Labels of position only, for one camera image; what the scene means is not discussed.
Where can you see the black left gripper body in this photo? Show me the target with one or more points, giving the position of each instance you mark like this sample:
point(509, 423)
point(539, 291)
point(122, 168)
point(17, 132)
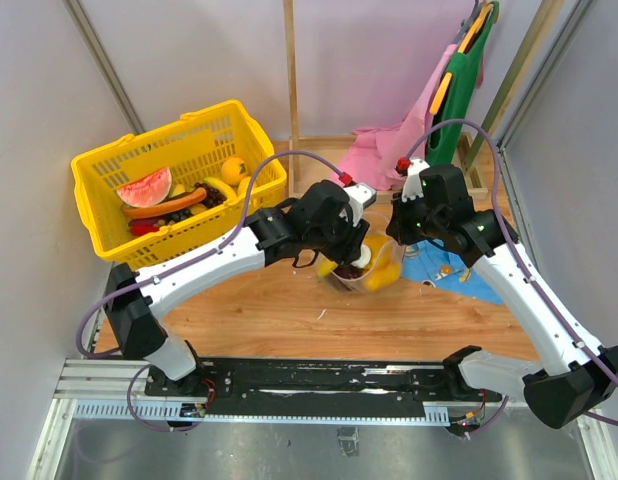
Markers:
point(341, 241)

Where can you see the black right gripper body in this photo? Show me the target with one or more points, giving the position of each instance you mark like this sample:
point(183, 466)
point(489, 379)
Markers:
point(414, 222)

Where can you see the long yellow banana toy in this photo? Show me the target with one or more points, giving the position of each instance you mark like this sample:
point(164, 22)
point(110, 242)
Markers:
point(326, 268)

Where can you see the yellow bell pepper toy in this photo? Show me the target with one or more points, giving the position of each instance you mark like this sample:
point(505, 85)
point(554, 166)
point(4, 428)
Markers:
point(381, 248)

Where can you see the clear zip top bag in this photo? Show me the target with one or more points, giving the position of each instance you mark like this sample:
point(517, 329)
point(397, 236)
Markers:
point(378, 220)

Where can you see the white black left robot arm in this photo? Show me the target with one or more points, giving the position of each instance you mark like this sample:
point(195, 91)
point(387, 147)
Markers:
point(327, 220)

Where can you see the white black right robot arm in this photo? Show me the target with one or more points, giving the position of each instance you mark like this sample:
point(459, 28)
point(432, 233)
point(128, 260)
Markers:
point(575, 371)

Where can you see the blue cartoon print cloth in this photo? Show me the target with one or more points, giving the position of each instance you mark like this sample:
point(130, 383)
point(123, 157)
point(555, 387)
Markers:
point(428, 265)

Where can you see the pink cloth garment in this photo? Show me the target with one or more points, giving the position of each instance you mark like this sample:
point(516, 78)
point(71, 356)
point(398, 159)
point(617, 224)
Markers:
point(373, 155)

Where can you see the green cloth garment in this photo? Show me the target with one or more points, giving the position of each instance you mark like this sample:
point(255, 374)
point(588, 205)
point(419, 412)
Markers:
point(465, 65)

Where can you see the yellow lemon toy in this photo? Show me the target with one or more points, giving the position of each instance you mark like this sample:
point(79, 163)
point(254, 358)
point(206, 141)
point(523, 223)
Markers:
point(243, 187)

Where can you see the orange fruit toy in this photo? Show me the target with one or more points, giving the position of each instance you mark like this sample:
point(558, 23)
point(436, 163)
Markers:
point(234, 170)

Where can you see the yellow clothes hanger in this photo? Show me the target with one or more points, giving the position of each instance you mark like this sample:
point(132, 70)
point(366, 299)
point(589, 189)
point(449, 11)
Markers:
point(440, 93)

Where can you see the dark grape bunch toy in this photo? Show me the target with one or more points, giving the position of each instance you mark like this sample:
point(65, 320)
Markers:
point(213, 198)

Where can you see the orange hot dog toy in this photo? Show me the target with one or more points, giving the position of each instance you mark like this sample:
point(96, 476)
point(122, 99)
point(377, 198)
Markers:
point(166, 207)

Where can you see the watermelon slice toy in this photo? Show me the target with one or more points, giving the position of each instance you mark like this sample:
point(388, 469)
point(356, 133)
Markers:
point(148, 191)

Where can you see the yellow plastic shopping basket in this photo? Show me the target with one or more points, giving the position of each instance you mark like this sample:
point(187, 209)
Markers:
point(193, 148)

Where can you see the red chili pepper toy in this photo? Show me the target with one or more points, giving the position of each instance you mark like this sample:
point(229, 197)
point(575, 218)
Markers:
point(141, 227)

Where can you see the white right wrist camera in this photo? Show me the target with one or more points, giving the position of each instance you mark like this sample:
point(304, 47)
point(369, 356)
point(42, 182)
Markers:
point(410, 169)

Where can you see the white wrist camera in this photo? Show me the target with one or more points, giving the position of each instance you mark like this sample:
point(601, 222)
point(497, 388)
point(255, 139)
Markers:
point(410, 169)
point(361, 196)

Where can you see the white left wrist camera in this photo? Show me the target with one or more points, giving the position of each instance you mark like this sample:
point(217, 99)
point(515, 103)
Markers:
point(361, 196)

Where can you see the wooden clothes rack frame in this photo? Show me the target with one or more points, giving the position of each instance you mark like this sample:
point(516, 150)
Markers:
point(353, 63)

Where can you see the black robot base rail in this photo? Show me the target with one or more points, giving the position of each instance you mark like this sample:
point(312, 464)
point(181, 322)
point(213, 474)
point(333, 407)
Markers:
point(318, 390)

